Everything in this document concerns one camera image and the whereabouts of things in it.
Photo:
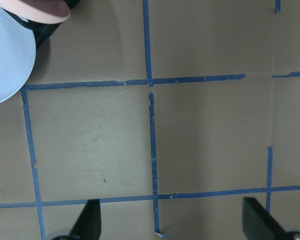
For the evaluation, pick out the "blue plate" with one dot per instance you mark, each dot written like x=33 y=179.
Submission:
x=17 y=55

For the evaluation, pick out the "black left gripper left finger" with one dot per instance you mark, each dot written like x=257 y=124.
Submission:
x=88 y=224

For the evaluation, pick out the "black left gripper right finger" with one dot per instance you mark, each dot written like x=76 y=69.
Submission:
x=258 y=224

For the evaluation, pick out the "pink plate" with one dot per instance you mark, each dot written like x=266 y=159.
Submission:
x=40 y=11

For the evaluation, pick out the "black plate rack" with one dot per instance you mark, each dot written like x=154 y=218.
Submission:
x=41 y=31

